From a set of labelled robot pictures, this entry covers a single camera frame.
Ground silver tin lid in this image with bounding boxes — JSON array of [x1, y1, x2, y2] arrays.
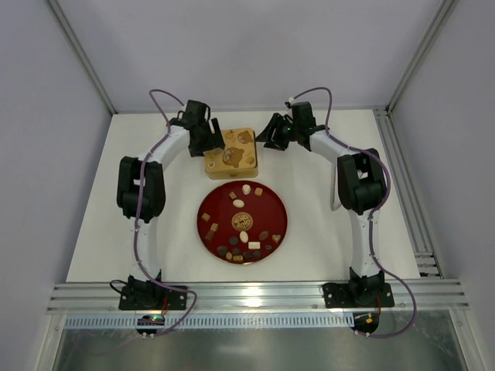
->
[[204, 128, 258, 160]]

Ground silver metal tweezers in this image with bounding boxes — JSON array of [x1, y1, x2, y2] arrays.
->
[[330, 165, 342, 212]]

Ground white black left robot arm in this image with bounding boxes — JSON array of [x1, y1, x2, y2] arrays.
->
[[117, 100, 225, 311]]

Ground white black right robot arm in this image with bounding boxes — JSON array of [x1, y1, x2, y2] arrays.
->
[[256, 102, 394, 308]]

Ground gold chocolate tin box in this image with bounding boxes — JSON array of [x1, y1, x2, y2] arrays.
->
[[204, 153, 258, 180]]

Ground white oval chocolate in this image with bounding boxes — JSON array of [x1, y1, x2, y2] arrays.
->
[[240, 231, 248, 243], [233, 199, 244, 208]]

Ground white oval chocolate centre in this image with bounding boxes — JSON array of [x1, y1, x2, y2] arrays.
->
[[240, 231, 248, 243]]

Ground white bar chocolate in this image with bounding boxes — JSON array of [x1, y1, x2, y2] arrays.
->
[[248, 241, 261, 250]]

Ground round red tray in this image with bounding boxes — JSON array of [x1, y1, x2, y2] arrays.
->
[[196, 180, 288, 265]]

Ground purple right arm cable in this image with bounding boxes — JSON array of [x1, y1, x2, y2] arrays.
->
[[285, 87, 418, 340]]

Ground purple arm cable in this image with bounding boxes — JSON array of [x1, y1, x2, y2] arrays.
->
[[132, 89, 198, 338], [285, 87, 418, 340]]

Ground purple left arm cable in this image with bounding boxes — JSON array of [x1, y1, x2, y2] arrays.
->
[[132, 89, 198, 338]]

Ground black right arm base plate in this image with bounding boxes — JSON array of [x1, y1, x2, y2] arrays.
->
[[323, 282, 395, 308]]

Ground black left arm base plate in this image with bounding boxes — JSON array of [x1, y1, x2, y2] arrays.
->
[[118, 285, 186, 311]]

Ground white slotted cable duct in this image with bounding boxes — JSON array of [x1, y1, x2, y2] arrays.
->
[[64, 311, 354, 330]]

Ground aluminium mounting rail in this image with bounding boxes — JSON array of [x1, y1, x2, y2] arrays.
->
[[46, 278, 469, 314]]

